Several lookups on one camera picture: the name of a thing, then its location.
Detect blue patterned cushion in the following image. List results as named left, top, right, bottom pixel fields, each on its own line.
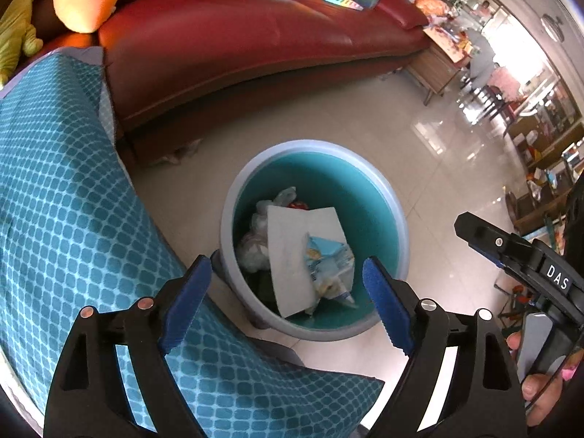
left=0, top=46, right=386, bottom=438

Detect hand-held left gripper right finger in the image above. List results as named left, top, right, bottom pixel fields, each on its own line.
left=362, top=255, right=532, bottom=438

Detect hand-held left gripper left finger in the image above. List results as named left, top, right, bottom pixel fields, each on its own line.
left=43, top=253, right=215, bottom=438

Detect round ceiling lamp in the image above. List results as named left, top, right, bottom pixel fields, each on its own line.
left=541, top=14, right=565, bottom=43

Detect blue white snack wrapper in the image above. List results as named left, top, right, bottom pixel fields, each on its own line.
left=303, top=233, right=357, bottom=315

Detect white plastic bag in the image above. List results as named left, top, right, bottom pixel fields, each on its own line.
left=235, top=187, right=297, bottom=274

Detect green dinosaur plush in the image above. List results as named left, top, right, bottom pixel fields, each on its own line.
left=0, top=0, right=44, bottom=87

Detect person's right hand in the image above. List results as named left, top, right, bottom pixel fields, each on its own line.
left=506, top=331, right=566, bottom=427

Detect red leather sofa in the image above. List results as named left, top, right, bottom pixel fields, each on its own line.
left=27, top=0, right=432, bottom=167

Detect wooden side cabinet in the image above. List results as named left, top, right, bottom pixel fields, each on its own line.
left=404, top=27, right=475, bottom=105

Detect wooden shelf unit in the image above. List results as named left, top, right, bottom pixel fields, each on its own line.
left=504, top=114, right=584, bottom=238

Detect blue plastic bin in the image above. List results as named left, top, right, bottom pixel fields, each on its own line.
left=220, top=141, right=410, bottom=342

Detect white cardboard sheet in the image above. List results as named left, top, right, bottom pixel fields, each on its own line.
left=266, top=204, right=347, bottom=319

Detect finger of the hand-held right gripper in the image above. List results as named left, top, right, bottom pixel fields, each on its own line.
left=454, top=211, right=535, bottom=280

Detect grey chair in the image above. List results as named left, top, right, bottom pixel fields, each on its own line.
left=458, top=32, right=502, bottom=101

